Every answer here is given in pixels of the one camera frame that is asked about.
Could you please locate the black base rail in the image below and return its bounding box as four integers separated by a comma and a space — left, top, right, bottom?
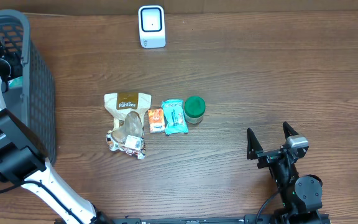
112, 214, 273, 224

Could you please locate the white barcode scanner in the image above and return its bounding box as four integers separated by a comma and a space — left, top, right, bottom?
138, 5, 166, 49

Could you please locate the teal snack packet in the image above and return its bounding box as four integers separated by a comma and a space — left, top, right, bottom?
161, 99, 188, 135

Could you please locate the beige granola bag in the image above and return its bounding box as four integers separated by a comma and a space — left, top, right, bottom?
104, 92, 152, 160

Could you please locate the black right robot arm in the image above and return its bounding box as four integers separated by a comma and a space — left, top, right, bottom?
247, 122, 325, 223

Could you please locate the small teal white box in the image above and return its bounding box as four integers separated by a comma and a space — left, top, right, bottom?
8, 77, 23, 88

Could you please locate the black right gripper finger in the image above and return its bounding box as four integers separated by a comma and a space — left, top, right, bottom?
283, 121, 299, 139
247, 128, 263, 160

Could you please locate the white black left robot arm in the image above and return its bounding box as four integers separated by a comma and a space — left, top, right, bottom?
0, 37, 112, 223

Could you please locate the orange snack packet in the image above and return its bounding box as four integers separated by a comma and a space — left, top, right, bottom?
148, 108, 165, 134

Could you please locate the grey plastic mesh basket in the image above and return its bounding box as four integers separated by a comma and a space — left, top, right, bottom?
0, 9, 57, 164

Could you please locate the green lid jar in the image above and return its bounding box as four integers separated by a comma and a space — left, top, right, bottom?
184, 96, 206, 124

